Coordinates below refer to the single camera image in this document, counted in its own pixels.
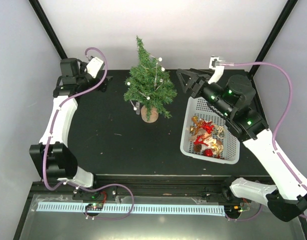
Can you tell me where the string of white lights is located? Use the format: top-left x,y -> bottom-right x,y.
126,55 -> 167,116

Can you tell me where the small green christmas tree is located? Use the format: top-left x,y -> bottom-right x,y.
123,36 -> 177,121

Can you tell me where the white plastic basket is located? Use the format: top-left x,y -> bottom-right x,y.
180,97 -> 240,165

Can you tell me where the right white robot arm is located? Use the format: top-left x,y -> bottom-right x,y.
176,68 -> 307,222

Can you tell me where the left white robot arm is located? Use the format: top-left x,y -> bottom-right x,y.
29,57 -> 108,200

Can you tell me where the pile of christmas ornaments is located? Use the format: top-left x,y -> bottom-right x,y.
189,115 -> 226,159

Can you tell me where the left circuit board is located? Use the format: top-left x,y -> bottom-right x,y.
85,203 -> 104,211

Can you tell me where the circuit board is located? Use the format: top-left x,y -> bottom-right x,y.
224,205 -> 244,213
85,203 -> 104,211

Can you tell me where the right circuit board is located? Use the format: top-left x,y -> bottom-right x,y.
224,205 -> 244,213

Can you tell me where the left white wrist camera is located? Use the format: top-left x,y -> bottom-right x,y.
86,56 -> 105,79

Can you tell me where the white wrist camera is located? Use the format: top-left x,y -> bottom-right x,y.
86,56 -> 105,79
208,55 -> 225,85

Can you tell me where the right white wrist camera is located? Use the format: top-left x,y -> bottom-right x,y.
208,55 -> 225,85

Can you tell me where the black aluminium rail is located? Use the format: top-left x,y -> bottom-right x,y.
34,174 -> 269,201

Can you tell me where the left black frame post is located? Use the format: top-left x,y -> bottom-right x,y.
28,0 -> 68,59

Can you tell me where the black frame post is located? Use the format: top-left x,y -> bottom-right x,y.
255,0 -> 298,62
28,0 -> 68,59

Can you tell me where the white slotted cable duct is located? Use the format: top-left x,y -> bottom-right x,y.
36,202 -> 225,217

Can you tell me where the right black frame post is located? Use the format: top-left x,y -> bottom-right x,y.
255,0 -> 298,62

